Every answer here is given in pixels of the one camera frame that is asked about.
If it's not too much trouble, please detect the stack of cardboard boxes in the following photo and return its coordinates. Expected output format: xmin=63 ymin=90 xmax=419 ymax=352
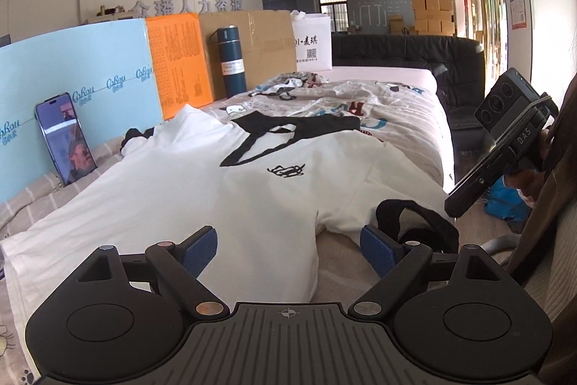
xmin=388 ymin=0 xmax=454 ymax=36

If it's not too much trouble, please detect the black leather sofa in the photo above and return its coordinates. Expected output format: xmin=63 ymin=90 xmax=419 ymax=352
xmin=331 ymin=32 xmax=486 ymax=152

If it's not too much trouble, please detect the person's brown jacket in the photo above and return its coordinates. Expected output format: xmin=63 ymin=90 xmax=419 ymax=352
xmin=505 ymin=74 xmax=577 ymax=385

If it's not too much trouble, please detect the light blue carton box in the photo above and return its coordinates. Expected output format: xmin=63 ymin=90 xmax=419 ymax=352
xmin=0 ymin=17 xmax=164 ymax=203

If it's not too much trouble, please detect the white sweatshirt with black trim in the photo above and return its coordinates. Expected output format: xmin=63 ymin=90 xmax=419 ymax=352
xmin=0 ymin=104 xmax=461 ymax=323

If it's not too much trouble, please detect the grey wall lettering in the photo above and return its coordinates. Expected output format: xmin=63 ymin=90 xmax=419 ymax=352
xmin=133 ymin=0 xmax=244 ymax=18

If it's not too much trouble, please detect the barred window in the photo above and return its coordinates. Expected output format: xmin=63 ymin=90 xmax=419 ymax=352
xmin=319 ymin=0 xmax=349 ymax=29

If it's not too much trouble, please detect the dark blue vacuum bottle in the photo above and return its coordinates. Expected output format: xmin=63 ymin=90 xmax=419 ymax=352
xmin=208 ymin=26 xmax=248 ymax=96

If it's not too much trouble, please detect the white tote bag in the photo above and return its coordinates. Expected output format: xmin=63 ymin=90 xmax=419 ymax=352
xmin=290 ymin=10 xmax=333 ymax=71

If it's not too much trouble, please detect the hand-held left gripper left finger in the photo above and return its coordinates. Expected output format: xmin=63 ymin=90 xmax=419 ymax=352
xmin=76 ymin=225 xmax=230 ymax=319

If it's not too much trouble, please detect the person's right hand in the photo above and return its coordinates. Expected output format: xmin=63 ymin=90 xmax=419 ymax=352
xmin=507 ymin=169 xmax=548 ymax=210

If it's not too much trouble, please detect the orange carton box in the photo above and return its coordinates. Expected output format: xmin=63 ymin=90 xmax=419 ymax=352
xmin=145 ymin=12 xmax=214 ymax=122

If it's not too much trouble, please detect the smartphone with lit screen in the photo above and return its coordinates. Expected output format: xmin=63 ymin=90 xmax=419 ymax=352
xmin=35 ymin=93 xmax=97 ymax=186

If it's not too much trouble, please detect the brown cardboard box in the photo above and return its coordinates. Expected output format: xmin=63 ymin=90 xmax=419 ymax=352
xmin=198 ymin=10 xmax=301 ymax=99

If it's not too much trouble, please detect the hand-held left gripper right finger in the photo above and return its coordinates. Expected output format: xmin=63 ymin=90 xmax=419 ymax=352
xmin=348 ymin=225 xmax=503 ymax=319

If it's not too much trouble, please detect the blue bag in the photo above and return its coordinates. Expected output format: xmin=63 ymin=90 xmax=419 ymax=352
xmin=484 ymin=178 xmax=531 ymax=224

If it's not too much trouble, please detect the patterned garment pile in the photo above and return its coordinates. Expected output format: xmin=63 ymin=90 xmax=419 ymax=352
xmin=266 ymin=67 xmax=438 ymax=97

